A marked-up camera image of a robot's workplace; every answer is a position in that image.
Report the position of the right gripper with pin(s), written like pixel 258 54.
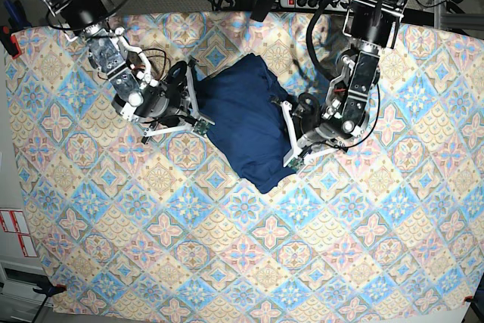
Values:
pixel 173 102

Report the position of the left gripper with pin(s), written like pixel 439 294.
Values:
pixel 313 129

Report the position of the blue long-sleeve T-shirt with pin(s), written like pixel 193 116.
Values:
pixel 249 128

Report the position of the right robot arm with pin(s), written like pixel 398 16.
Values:
pixel 128 68

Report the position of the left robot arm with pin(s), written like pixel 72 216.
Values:
pixel 342 121

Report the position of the white power strip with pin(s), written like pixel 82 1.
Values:
pixel 312 5

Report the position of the patterned tile tablecloth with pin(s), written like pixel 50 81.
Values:
pixel 166 231

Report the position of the blue orange clamp upper left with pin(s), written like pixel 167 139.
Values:
pixel 17 21

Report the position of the red white labels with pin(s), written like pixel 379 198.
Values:
pixel 14 222

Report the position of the black orange clamp lower right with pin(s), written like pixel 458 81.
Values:
pixel 475 299

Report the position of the black orange clamp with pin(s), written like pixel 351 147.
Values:
pixel 49 290
pixel 475 299

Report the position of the black orange clamp lower left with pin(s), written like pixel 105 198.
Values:
pixel 49 290

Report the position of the black mount post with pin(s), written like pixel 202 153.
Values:
pixel 261 10

